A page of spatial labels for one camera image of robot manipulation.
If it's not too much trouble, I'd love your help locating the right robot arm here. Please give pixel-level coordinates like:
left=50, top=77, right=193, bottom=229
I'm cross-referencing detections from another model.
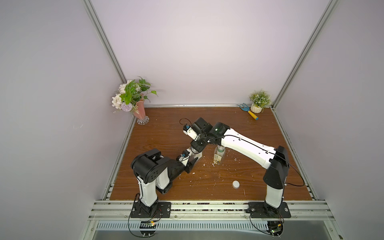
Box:
left=183, top=118, right=290, bottom=209

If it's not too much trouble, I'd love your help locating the tall clear labelled bottle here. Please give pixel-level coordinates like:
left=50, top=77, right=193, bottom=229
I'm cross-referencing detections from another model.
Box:
left=214, top=145, right=226, bottom=165

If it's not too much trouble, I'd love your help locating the aluminium front rail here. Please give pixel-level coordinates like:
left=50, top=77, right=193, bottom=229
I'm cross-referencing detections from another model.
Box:
left=88, top=200, right=335, bottom=221

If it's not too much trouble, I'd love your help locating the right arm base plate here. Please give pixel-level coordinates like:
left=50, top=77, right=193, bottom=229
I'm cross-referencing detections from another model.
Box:
left=246, top=202, right=292, bottom=219

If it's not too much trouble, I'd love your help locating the square clear plastic bottle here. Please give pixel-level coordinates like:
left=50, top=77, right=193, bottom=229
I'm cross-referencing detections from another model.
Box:
left=190, top=147, right=203, bottom=160

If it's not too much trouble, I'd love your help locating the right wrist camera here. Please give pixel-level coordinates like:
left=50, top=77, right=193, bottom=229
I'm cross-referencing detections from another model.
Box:
left=183, top=124, right=199, bottom=141

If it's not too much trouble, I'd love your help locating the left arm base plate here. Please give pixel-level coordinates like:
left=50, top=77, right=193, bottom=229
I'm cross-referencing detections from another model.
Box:
left=130, top=201, right=172, bottom=219

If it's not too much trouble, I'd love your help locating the blue yellow garden trowel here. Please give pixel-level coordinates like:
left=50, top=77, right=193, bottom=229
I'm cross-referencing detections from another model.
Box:
left=238, top=103, right=259, bottom=120

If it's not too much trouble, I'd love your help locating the pink vase with flowers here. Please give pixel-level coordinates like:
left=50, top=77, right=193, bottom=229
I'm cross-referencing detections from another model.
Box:
left=111, top=76, right=158, bottom=125

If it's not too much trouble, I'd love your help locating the small potted green plant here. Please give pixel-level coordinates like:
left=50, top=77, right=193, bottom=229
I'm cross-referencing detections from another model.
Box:
left=249, top=90, right=272, bottom=114

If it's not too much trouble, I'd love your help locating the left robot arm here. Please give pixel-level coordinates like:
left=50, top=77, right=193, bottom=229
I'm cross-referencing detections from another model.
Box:
left=131, top=147, right=202, bottom=212

